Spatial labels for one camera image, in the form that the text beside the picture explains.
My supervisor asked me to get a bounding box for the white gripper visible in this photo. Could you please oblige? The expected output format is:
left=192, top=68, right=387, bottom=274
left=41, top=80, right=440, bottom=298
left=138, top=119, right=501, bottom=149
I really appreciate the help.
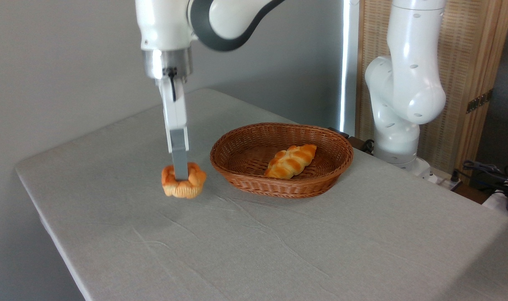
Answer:
left=157, top=76, right=190, bottom=181

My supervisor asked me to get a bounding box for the round flower-shaped bread roll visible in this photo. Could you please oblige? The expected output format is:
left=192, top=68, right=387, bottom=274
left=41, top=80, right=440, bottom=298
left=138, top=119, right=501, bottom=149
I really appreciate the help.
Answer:
left=161, top=162, right=208, bottom=199

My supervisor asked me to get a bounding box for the braided long bread roll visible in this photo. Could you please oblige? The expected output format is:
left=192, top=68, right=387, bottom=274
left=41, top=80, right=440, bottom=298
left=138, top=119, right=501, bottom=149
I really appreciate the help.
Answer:
left=264, top=144, right=318, bottom=180

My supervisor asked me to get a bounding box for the light grey tablecloth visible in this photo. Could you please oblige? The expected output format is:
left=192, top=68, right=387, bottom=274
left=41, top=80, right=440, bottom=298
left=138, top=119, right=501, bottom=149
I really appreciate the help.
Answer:
left=15, top=87, right=508, bottom=301

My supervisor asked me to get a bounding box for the brown wicker basket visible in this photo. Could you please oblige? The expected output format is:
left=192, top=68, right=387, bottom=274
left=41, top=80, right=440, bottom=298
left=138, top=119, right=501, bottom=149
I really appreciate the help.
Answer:
left=209, top=122, right=355, bottom=199

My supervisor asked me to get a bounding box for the white vertical pole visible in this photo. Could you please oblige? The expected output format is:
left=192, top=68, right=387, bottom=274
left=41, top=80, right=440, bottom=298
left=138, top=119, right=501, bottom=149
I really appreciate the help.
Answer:
left=339, top=0, right=360, bottom=137

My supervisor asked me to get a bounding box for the white power strip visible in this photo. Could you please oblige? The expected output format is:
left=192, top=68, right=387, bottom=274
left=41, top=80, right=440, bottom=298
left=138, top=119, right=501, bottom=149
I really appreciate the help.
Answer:
left=423, top=166, right=463, bottom=192

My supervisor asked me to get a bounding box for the black screen hinge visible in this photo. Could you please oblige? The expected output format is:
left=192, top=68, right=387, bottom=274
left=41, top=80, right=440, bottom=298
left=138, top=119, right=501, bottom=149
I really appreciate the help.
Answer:
left=465, top=89, right=494, bottom=115

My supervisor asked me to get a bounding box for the wooden woven folding screen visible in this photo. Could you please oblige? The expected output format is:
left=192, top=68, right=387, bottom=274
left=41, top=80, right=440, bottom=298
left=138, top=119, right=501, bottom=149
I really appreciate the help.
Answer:
left=356, top=0, right=508, bottom=174

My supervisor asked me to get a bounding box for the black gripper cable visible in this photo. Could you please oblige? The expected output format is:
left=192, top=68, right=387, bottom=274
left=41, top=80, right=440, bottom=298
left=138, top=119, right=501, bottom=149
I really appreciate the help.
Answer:
left=166, top=67, right=178, bottom=102

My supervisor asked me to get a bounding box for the black cable bundle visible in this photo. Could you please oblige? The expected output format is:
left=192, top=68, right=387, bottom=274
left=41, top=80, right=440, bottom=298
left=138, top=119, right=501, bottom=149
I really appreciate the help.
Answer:
left=451, top=160, right=508, bottom=198

